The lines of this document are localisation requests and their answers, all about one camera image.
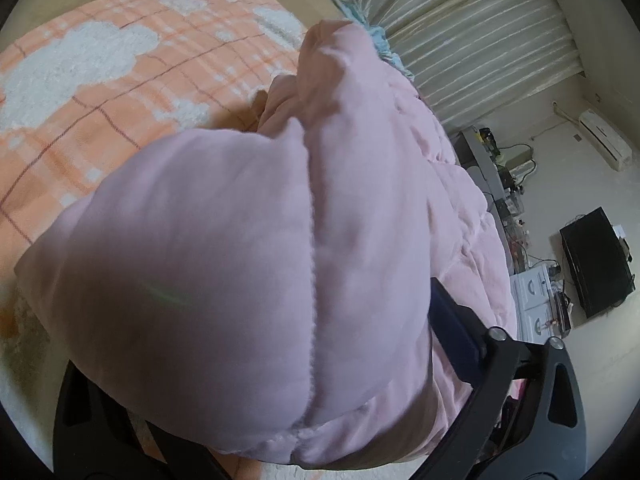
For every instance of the white drawer cabinet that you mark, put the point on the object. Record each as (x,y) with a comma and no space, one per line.
(537,305)

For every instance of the clutter of small shelf items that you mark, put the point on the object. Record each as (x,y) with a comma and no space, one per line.
(510,200)

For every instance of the orange plaid cloud blanket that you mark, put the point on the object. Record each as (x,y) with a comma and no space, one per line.
(125,90)

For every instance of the grey cluttered desk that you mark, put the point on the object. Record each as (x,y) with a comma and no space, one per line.
(482,165)

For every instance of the pink quilted jacket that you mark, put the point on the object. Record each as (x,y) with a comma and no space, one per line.
(250,260)

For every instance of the white air conditioner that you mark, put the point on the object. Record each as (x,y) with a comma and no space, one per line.
(605,140)

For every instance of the light blue cloth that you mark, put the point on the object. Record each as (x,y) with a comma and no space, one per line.
(387,47)

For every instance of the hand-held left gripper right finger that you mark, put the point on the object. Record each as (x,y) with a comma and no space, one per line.
(457,332)

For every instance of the black television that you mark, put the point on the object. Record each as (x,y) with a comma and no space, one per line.
(595,265)

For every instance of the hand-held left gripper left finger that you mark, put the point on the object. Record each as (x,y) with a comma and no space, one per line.
(170,455)

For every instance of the white striped curtain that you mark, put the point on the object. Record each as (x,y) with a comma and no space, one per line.
(475,25)

